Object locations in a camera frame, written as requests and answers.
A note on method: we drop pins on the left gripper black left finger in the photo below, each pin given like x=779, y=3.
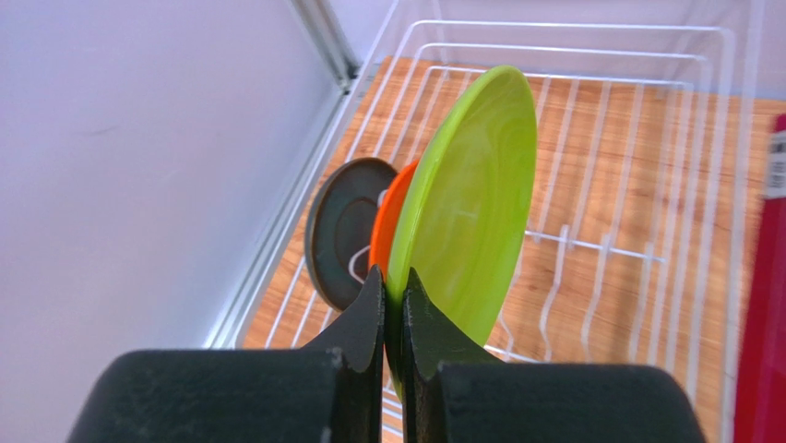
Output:
x=329, y=390

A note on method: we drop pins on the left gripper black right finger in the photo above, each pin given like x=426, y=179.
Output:
x=455, y=391

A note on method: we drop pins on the dark teal plate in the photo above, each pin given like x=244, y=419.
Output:
x=339, y=226

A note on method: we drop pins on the orange plate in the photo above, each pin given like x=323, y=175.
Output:
x=387, y=218

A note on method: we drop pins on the lime green plate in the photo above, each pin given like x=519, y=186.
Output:
x=464, y=217

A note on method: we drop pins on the red plastic folder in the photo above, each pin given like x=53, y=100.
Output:
x=760, y=394

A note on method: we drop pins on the white wire dish rack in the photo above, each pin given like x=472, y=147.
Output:
x=653, y=145

